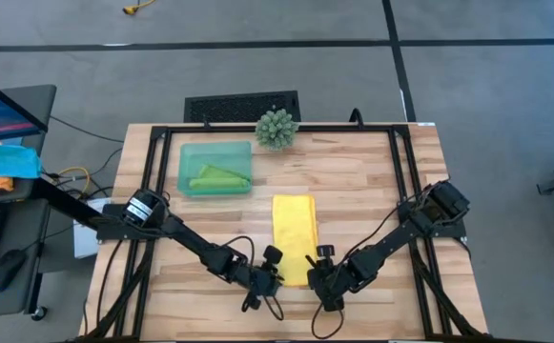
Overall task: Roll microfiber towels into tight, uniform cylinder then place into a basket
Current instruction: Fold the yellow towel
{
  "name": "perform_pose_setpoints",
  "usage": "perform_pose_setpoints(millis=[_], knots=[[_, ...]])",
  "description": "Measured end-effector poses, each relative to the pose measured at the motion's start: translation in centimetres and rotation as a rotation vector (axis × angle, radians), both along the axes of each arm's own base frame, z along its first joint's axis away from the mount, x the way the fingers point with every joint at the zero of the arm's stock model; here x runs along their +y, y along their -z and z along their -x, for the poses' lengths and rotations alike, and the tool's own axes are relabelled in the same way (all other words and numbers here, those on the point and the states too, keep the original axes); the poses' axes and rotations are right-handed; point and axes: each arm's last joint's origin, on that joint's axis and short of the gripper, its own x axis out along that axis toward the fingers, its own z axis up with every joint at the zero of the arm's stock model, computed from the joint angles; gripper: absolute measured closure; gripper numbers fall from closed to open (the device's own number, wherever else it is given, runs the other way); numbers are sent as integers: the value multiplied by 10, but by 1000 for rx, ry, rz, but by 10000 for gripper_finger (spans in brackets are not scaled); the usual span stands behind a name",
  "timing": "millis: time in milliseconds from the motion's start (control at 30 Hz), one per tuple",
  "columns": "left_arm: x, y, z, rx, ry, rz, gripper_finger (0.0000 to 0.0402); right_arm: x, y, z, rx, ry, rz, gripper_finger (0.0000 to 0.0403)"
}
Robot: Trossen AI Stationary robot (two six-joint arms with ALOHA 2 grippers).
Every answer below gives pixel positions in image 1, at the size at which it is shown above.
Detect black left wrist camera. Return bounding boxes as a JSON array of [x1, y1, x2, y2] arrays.
[[241, 293, 262, 313]]

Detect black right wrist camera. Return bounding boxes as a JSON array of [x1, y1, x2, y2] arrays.
[[322, 295, 346, 313]]

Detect black right camera cable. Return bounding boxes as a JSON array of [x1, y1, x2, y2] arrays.
[[310, 183, 450, 341]]

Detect teal translucent plastic basket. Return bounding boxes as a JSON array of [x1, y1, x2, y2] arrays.
[[176, 139, 255, 198]]

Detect blue cloth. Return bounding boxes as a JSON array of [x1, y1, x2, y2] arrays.
[[0, 142, 43, 180]]

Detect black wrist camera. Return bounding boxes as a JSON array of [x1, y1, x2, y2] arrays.
[[241, 293, 262, 313], [322, 295, 346, 313]]

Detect black aluminium table frame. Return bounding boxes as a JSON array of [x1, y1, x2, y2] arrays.
[[78, 122, 488, 343]]

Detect black floor cable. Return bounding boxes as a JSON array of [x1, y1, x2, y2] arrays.
[[49, 115, 126, 145]]

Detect black diagonal strut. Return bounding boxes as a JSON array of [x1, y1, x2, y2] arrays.
[[32, 176, 116, 231]]

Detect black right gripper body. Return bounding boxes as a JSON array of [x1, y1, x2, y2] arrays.
[[306, 263, 355, 307]]

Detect black left camera cable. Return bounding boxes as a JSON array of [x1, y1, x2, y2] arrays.
[[222, 234, 286, 322]]

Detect yellow microfiber towel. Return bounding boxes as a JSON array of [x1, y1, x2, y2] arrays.
[[271, 192, 319, 289]]

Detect white box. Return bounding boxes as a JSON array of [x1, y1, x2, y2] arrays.
[[72, 197, 111, 259]]

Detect black camera cable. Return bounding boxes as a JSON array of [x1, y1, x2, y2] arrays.
[[222, 234, 286, 322], [310, 183, 450, 341]]

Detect grey side desk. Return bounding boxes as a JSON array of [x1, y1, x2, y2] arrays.
[[0, 84, 58, 321]]

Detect yellow floor cable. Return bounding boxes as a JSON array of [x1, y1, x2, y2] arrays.
[[122, 0, 156, 16]]

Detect black computer mouse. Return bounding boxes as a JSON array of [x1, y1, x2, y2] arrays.
[[0, 248, 28, 293]]

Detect artificial green potted plant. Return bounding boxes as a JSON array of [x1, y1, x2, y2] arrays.
[[254, 108, 301, 151]]

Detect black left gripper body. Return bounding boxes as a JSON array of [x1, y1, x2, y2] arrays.
[[237, 262, 286, 300]]

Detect green microfiber towel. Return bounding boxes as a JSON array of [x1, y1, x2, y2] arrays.
[[187, 163, 254, 191]]

